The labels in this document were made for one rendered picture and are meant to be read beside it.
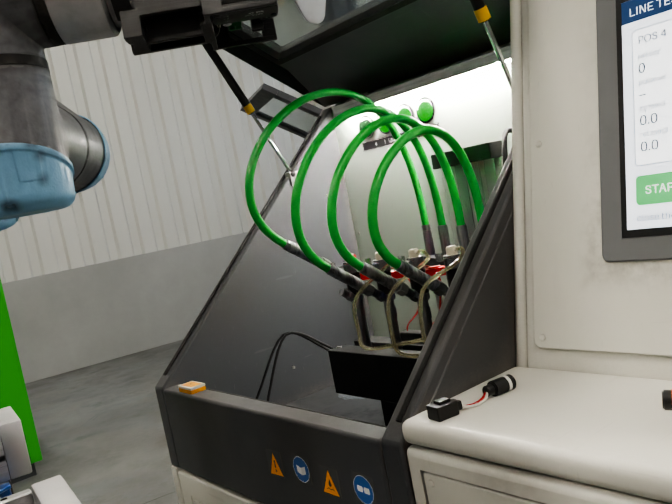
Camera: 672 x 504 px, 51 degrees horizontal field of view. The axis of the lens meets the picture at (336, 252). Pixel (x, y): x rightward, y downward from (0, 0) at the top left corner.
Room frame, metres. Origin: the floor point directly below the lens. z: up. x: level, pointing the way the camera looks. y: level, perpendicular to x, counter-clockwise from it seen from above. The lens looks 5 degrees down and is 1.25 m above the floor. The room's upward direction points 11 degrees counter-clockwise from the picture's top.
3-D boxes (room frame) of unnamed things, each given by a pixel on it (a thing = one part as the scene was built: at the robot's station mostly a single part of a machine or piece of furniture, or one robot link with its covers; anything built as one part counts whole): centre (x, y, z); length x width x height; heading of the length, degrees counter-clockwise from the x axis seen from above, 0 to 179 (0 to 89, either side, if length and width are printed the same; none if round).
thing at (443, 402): (0.81, -0.13, 0.99); 0.12 x 0.02 x 0.02; 119
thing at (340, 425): (1.09, 0.17, 0.87); 0.62 x 0.04 x 0.16; 38
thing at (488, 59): (1.40, -0.23, 1.43); 0.54 x 0.03 x 0.02; 38
